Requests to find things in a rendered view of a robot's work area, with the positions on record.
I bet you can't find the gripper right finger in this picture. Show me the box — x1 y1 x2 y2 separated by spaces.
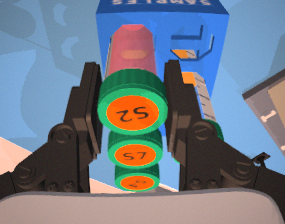
163 60 285 223

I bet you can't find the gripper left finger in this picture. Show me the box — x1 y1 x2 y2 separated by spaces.
0 62 103 200

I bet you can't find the blue flat mat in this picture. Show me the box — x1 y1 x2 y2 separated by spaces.
0 0 285 192

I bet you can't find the blue tube rack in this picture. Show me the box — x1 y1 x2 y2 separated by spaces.
96 0 230 99

